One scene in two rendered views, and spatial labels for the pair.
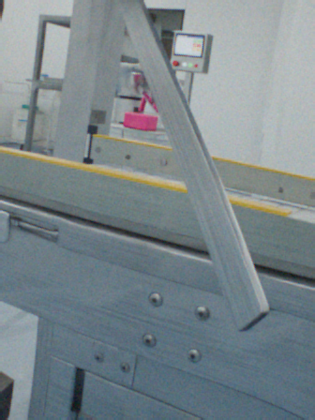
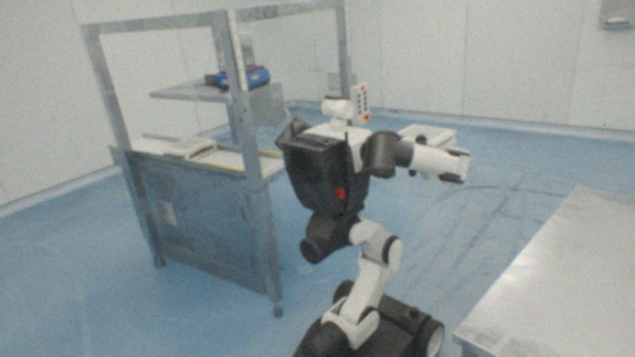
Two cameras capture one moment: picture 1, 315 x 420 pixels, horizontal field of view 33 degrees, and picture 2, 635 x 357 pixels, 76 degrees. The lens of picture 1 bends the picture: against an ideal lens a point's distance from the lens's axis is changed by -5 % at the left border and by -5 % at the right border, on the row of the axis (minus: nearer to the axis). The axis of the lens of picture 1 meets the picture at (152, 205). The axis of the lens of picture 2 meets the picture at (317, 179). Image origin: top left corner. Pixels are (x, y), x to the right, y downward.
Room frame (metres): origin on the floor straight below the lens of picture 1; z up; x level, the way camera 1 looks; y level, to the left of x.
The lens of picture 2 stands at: (2.63, 0.76, 1.68)
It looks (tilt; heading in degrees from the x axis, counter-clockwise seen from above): 24 degrees down; 190
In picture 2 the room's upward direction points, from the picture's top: 6 degrees counter-clockwise
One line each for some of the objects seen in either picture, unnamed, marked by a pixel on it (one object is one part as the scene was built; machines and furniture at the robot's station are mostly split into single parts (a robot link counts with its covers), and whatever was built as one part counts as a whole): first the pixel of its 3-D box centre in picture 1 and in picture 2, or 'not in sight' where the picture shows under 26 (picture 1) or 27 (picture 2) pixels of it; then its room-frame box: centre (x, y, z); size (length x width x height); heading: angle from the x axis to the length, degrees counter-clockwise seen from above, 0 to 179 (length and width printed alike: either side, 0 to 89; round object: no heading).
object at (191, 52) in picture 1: (186, 82); not in sight; (3.36, -0.09, 1.07); 0.23 x 0.10 x 0.62; 59
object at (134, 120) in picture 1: (140, 121); not in sight; (3.10, 0.13, 0.80); 0.16 x 0.12 x 0.09; 59
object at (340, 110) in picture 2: not in sight; (338, 111); (1.14, 0.60, 1.28); 0.10 x 0.07 x 0.09; 55
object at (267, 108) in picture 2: not in sight; (263, 106); (0.49, 0.12, 1.17); 0.22 x 0.11 x 0.20; 64
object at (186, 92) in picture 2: not in sight; (214, 90); (0.53, -0.12, 1.28); 0.62 x 0.38 x 0.04; 64
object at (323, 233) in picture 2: not in sight; (332, 229); (1.22, 0.54, 0.82); 0.28 x 0.13 x 0.18; 145
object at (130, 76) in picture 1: (140, 96); not in sight; (3.42, 0.17, 0.95); 0.49 x 0.36 x 0.37; 59
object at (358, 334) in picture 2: not in sight; (351, 320); (1.16, 0.58, 0.28); 0.21 x 0.20 x 0.13; 145
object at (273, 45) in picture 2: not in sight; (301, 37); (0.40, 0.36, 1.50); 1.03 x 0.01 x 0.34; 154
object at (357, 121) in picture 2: not in sight; (359, 104); (-0.08, 0.62, 1.00); 0.17 x 0.06 x 0.26; 154
